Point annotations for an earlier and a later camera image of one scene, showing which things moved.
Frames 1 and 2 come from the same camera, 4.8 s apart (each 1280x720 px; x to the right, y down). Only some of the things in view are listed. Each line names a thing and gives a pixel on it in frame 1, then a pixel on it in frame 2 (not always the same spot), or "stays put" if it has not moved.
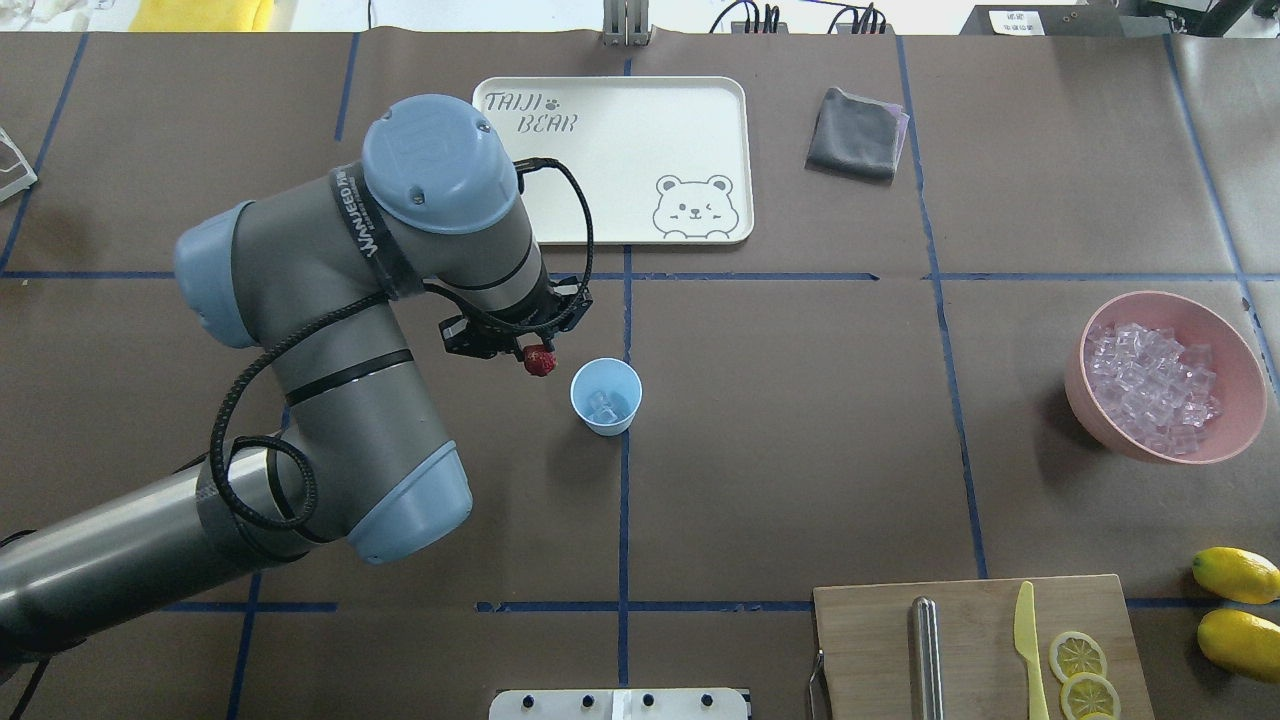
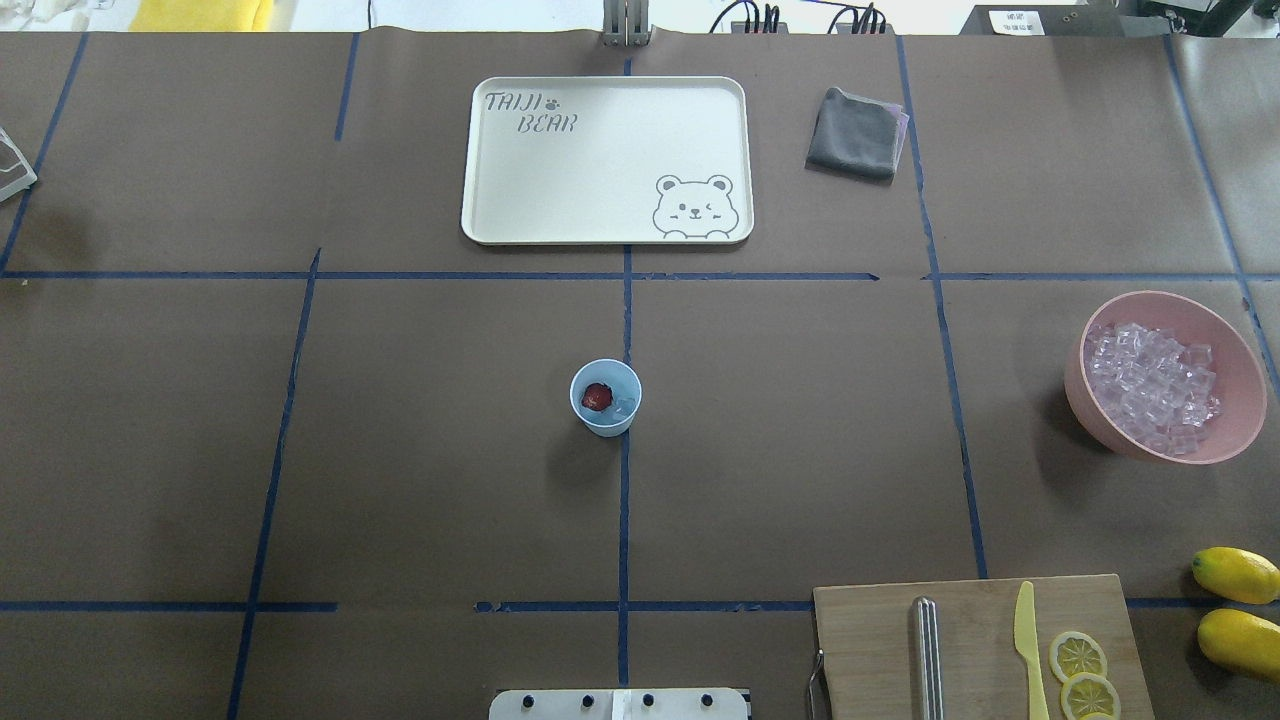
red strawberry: (538, 360) -> (596, 396)
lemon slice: (1073, 652) stays put
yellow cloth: (202, 16) stays put
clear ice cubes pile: (1159, 389) stays put
